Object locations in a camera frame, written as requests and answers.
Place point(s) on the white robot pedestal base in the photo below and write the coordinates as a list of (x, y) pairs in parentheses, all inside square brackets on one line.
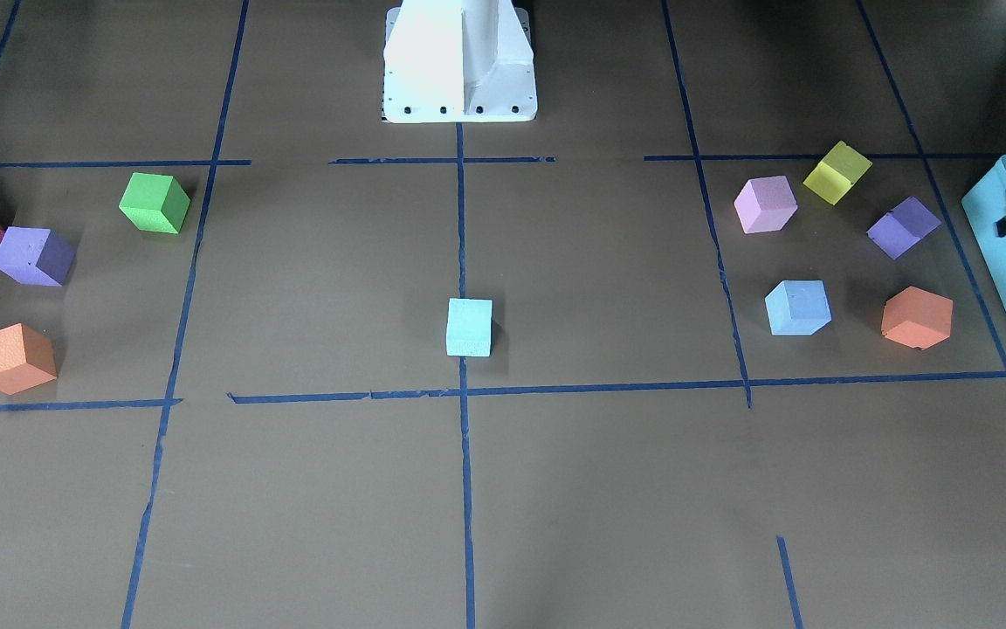
[(458, 62)]

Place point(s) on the pink foam block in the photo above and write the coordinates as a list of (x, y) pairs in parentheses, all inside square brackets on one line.
[(765, 204)]

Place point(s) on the green foam block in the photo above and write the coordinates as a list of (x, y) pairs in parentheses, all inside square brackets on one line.
[(155, 203)]

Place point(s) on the purple foam block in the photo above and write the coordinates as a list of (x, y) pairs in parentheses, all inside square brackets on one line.
[(903, 227), (35, 256)]

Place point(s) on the yellow foam block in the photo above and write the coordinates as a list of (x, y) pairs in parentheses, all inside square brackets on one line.
[(835, 175)]

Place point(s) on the orange foam block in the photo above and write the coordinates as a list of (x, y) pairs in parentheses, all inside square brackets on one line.
[(26, 359), (917, 318)]

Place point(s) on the blue foam block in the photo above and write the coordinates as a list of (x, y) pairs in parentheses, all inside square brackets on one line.
[(468, 327), (798, 308)]

